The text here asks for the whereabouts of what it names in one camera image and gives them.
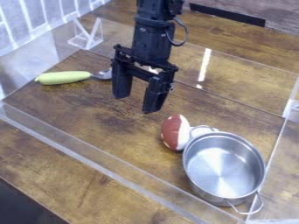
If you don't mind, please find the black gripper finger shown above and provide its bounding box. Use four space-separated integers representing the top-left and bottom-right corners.
112 60 134 99
143 75 171 114

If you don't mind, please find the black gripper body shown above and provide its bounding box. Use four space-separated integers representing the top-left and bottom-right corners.
112 45 179 86

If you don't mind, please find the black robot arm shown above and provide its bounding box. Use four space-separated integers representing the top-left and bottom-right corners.
112 0 190 114

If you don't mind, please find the red white plush mushroom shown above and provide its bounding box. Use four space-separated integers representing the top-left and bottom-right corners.
160 114 218 151

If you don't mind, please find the silver metal pot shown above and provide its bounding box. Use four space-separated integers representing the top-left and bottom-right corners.
182 125 267 215

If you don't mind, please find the black strip on table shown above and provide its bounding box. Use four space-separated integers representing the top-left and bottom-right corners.
190 3 267 27

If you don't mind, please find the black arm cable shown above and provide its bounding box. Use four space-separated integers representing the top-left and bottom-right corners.
163 17 190 47

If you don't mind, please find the clear acrylic triangle bracket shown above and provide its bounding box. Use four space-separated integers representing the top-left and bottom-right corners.
68 17 104 50

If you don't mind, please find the clear acrylic enclosure wall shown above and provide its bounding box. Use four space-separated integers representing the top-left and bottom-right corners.
0 0 299 224

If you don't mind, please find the green handled metal spoon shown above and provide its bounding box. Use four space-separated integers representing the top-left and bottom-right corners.
35 68 112 85

